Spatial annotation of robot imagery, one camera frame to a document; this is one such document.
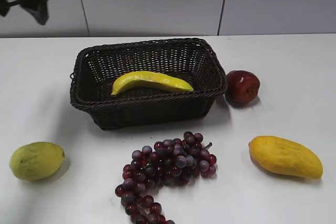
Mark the yellow banana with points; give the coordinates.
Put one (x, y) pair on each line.
(149, 79)

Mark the black woven basket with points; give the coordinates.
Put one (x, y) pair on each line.
(189, 59)

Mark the green mango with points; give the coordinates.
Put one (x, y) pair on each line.
(36, 161)

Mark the purple grape bunch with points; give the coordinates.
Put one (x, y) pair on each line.
(171, 162)

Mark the dark red apple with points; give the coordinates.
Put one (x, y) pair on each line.
(242, 86)

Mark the yellow mango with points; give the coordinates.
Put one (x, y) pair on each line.
(281, 156)

